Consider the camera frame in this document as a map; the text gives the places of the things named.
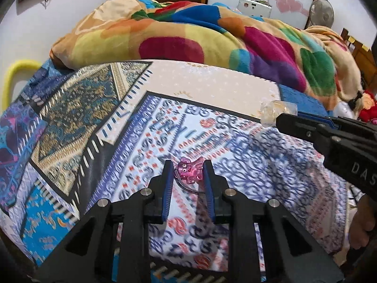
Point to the blue cloth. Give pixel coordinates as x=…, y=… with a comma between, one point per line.
x=306, y=103

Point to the colourful spotted fleece blanket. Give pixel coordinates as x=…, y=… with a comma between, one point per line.
x=206, y=44

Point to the person's right hand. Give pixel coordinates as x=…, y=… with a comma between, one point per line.
x=363, y=221

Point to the clear plastic cup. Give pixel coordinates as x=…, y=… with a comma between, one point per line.
x=275, y=111

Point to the yellow foam tube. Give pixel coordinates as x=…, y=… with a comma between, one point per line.
x=11, y=76

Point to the wooden headboard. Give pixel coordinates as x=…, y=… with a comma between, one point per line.
x=360, y=56

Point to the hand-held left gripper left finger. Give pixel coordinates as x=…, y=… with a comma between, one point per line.
x=168, y=191

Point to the red plush toy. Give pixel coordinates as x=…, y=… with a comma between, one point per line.
x=368, y=107

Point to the white box appliance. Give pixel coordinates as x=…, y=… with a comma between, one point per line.
x=254, y=6

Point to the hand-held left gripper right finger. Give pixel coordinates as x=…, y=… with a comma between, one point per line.
x=209, y=191

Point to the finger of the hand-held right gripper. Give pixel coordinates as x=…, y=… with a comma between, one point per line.
x=300, y=128
x=318, y=120

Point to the patchwork batik bedsheet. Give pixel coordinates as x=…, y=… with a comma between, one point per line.
x=147, y=141

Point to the standing fan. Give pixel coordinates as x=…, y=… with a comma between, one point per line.
x=321, y=13

